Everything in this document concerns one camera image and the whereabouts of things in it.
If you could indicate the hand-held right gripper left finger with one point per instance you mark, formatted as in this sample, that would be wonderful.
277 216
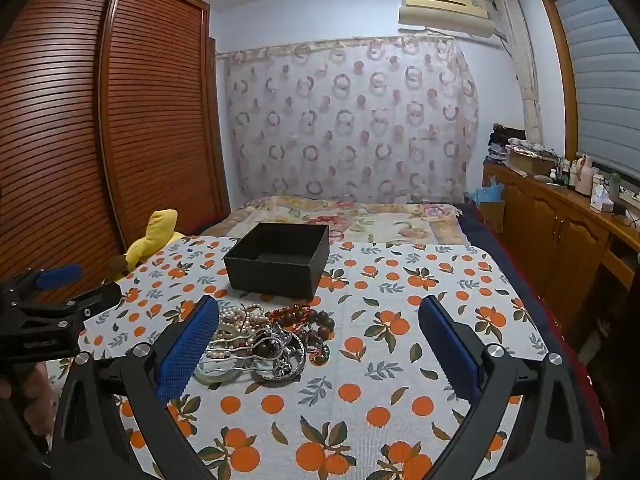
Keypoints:
187 355

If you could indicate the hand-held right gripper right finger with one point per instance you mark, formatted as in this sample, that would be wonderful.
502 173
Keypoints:
450 352

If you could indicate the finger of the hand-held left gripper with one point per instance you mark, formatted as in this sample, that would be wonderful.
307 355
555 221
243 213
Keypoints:
97 296
60 276

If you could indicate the silver metal bangle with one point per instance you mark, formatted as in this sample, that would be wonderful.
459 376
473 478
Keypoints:
280 367

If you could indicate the black square box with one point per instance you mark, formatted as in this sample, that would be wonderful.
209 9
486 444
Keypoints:
280 265

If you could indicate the person's left hand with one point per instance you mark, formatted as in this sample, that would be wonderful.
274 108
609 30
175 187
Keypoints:
35 395

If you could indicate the orange fruit print tablecloth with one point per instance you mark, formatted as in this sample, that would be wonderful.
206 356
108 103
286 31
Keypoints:
380 340

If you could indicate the yellow plush toy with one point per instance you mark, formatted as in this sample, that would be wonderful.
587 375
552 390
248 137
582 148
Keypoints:
152 240

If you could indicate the dark blue blanket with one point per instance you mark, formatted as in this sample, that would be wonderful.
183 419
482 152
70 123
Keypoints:
530 285

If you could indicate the wooden slatted wardrobe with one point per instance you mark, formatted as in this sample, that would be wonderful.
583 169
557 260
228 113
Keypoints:
100 125

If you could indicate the wooden sideboard cabinet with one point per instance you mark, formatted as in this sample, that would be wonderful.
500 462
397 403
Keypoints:
545 225

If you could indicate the floral bedspread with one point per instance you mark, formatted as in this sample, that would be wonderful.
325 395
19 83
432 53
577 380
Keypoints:
360 220

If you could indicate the blue plastic bag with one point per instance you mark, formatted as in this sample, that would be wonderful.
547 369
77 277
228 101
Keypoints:
487 194

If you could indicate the cardboard box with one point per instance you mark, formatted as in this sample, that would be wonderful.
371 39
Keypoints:
530 162

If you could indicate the white tissue box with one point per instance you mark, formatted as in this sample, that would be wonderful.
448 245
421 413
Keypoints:
601 200

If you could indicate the stack of folded clothes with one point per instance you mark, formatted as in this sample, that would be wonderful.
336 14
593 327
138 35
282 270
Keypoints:
502 142

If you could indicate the pink bottle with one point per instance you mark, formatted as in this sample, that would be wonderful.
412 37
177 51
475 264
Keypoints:
584 175

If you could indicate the green bottle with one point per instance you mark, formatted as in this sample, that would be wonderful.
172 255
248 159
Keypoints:
614 184

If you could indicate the beige tied curtain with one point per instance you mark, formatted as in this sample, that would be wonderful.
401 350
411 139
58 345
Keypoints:
522 60

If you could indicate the grey window blind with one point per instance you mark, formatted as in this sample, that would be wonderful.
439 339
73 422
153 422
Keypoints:
605 75

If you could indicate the beige wall air conditioner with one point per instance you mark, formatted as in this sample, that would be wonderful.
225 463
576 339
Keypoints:
445 10

